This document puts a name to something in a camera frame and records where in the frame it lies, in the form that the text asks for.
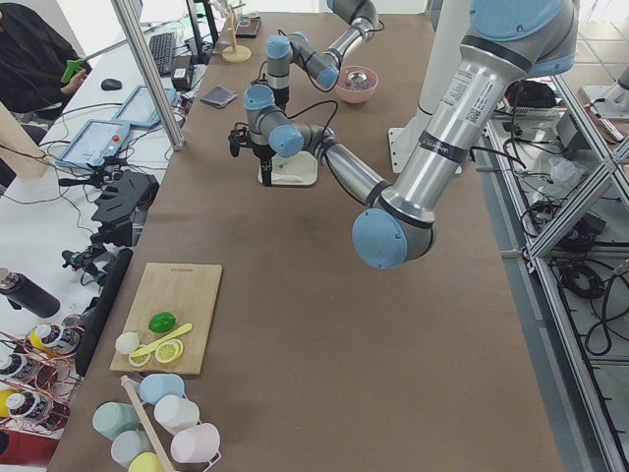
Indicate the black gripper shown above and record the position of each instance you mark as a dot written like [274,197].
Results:
[265,156]

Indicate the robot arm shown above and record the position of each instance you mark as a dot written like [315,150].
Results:
[506,42]
[322,68]

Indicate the green bowl on tray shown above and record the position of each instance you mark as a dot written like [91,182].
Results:
[279,163]

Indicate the cream rabbit serving tray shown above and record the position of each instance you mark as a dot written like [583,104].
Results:
[301,172]

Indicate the grey and purple cloths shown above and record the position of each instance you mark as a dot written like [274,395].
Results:
[219,97]

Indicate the wooden stand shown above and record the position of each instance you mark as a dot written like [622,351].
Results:
[235,52]

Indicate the pink bowl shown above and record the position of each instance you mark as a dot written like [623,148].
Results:
[356,95]

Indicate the black power adapter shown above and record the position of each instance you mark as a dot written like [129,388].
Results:
[182,72]

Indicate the blue teach pendant far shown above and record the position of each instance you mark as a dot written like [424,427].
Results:
[138,110]

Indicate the blue teach pendant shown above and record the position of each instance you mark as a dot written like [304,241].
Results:
[138,110]
[96,141]

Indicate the wooden cutting board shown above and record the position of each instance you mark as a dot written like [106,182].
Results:
[186,291]

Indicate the black keyboard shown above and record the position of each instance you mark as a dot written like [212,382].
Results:
[161,47]

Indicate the blue teach pendant near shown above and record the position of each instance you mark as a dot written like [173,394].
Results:
[96,141]

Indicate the black computer mouse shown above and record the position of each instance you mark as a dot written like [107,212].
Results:
[111,84]

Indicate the yellow plastic knife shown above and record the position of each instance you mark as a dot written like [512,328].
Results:
[154,345]

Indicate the green lime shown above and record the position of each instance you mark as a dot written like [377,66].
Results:
[162,322]

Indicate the lemon slice right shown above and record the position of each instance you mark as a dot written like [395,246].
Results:
[169,351]

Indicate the lemon slice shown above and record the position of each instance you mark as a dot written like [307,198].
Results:
[139,360]
[169,351]

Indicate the lemon slice left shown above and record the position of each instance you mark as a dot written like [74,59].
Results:
[139,360]

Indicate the blue cup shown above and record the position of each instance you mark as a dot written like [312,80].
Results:
[156,386]

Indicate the person in black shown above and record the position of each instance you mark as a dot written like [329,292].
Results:
[34,57]

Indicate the white cup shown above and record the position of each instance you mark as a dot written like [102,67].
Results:
[176,414]

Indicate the black water bottle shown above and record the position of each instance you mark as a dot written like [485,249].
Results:
[23,293]

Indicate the wooden cup rack pole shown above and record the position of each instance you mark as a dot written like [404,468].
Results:
[128,385]

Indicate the pink cup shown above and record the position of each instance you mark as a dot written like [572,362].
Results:
[197,444]

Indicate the green cup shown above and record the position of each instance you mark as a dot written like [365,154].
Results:
[111,419]

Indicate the grey cup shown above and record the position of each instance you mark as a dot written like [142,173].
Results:
[128,445]

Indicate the yellow cup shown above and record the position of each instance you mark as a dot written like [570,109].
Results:
[146,462]

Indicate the aluminium frame post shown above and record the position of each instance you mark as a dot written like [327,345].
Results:
[132,30]

